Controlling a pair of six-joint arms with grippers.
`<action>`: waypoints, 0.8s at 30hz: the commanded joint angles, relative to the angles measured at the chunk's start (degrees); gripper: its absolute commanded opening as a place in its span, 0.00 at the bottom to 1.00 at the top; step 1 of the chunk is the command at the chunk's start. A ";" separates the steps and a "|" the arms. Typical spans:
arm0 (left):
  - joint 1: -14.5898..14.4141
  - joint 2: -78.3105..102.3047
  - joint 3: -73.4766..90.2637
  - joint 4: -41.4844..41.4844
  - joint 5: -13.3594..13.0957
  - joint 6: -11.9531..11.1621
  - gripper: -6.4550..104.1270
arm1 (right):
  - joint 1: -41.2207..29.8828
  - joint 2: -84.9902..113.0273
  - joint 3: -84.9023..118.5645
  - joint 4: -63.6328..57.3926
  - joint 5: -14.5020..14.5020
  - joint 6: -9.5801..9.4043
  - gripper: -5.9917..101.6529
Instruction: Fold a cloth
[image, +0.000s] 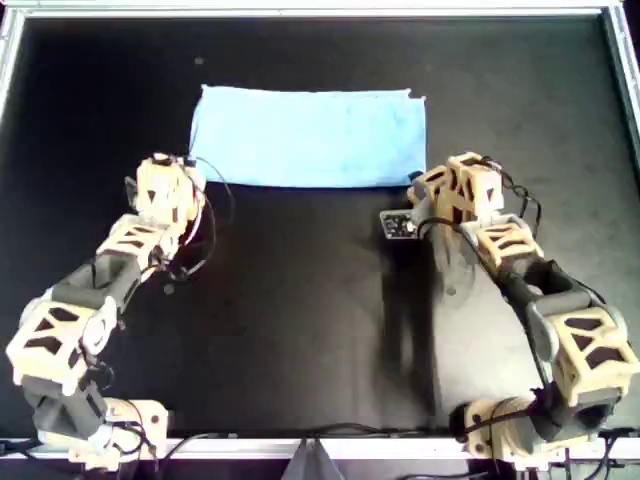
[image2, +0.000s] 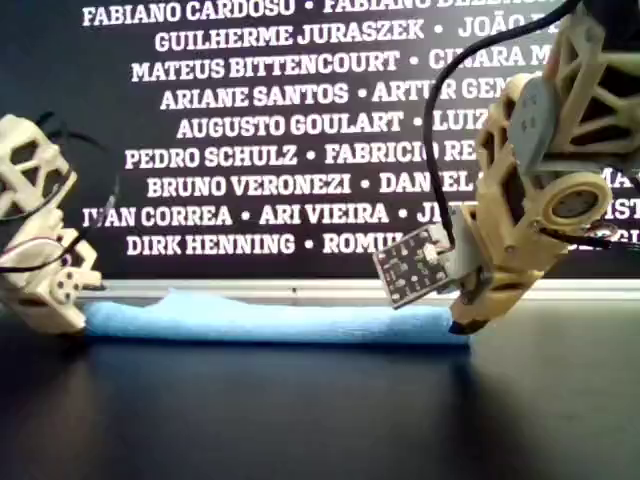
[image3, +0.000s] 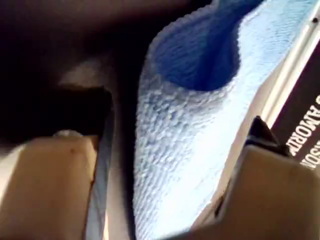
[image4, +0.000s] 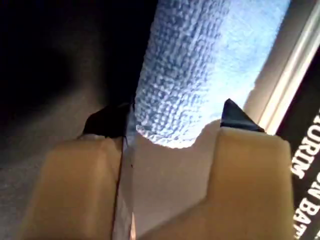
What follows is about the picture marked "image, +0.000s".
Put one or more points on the beige lattice left robot arm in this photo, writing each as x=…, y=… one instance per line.
x=50, y=340

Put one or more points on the grey camera stand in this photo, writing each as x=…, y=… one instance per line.
x=312, y=465

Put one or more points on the black camera circuit board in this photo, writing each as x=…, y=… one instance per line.
x=399, y=225

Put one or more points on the beige lattice right robot arm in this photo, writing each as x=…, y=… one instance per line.
x=590, y=350

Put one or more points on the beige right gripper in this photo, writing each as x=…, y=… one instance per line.
x=465, y=187

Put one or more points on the light blue microfibre cloth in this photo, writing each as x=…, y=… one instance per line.
x=310, y=135

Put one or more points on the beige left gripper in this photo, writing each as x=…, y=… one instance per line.
x=165, y=192

